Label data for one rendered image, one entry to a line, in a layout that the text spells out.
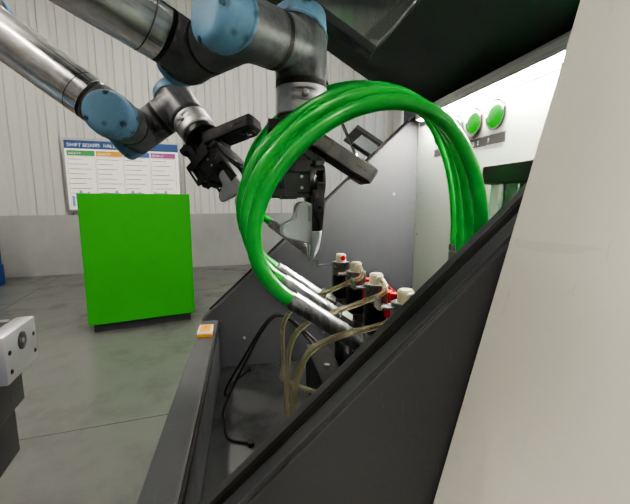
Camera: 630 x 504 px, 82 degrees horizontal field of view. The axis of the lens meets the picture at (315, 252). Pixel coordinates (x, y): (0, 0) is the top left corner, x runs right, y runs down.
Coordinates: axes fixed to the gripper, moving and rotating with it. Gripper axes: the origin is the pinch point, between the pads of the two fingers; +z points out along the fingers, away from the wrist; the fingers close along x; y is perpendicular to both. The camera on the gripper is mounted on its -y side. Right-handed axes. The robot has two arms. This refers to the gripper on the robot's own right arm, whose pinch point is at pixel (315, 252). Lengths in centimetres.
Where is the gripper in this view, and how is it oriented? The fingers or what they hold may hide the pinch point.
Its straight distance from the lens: 57.2
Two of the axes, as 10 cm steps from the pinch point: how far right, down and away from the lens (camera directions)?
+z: 0.0, 9.9, 1.4
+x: 1.9, 1.4, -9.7
